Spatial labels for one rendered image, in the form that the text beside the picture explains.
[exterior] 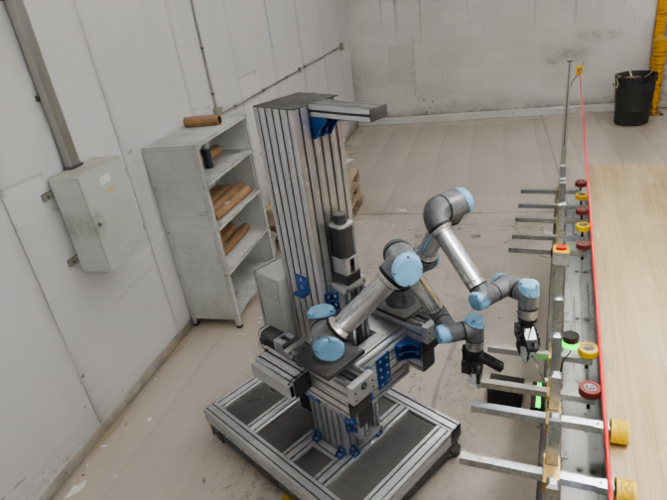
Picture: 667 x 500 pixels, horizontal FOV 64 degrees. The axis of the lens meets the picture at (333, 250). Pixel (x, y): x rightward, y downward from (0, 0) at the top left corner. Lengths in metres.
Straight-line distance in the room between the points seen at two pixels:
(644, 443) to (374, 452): 1.36
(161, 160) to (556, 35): 7.14
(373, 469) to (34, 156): 2.48
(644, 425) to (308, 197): 1.48
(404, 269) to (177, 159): 2.43
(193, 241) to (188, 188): 0.44
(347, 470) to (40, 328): 1.87
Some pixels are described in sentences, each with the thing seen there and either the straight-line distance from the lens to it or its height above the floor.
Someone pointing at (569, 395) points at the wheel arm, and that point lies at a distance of 2.37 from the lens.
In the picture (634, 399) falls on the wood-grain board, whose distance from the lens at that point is 2.35.
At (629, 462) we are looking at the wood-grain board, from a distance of 2.12.
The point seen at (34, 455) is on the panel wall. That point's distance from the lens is 3.56.
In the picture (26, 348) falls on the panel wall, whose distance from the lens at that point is 3.38.
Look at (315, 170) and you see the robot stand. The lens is 2.14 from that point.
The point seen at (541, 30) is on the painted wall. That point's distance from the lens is 9.65.
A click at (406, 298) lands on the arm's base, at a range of 2.49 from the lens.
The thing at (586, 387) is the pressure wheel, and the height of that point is 0.90.
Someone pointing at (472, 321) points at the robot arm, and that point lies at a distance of 2.17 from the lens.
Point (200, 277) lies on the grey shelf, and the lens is 4.36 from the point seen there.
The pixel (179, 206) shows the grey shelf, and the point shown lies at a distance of 4.13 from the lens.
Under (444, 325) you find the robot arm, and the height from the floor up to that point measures 1.16.
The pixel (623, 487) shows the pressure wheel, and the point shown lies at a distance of 1.94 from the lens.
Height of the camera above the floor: 2.43
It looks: 27 degrees down
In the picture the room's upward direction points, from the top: 8 degrees counter-clockwise
